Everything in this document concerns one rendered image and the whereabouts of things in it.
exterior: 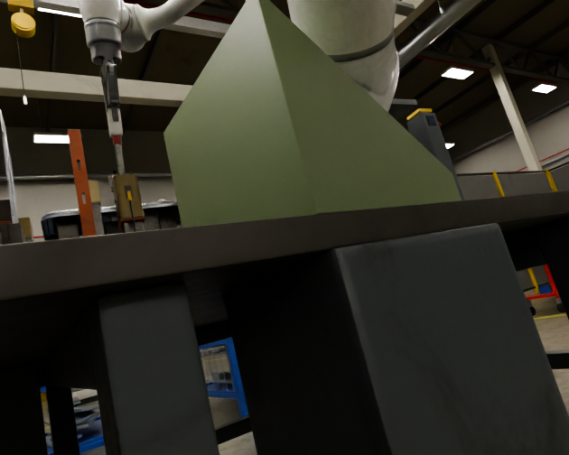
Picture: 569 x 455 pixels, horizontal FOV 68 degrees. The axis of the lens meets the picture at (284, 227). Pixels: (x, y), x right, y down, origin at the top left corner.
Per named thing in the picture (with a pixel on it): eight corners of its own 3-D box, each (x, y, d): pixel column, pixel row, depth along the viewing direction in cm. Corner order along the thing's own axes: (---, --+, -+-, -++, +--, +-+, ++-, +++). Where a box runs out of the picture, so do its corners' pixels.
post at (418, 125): (461, 243, 139) (421, 124, 148) (480, 236, 133) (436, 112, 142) (445, 246, 136) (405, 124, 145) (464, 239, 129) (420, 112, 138)
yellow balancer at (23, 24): (47, 109, 300) (32, 8, 318) (47, 101, 292) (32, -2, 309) (20, 107, 291) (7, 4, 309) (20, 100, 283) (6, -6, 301)
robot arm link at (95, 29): (118, 35, 119) (121, 56, 119) (83, 32, 114) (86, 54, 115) (123, 20, 111) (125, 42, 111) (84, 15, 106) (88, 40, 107)
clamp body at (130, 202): (158, 312, 108) (135, 183, 115) (165, 307, 99) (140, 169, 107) (132, 318, 105) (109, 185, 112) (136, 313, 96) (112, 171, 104)
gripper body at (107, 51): (122, 41, 111) (126, 77, 111) (117, 55, 118) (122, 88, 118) (90, 39, 107) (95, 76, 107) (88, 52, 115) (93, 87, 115)
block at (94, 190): (118, 320, 105) (97, 184, 113) (119, 318, 102) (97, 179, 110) (103, 323, 104) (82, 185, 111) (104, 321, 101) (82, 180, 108)
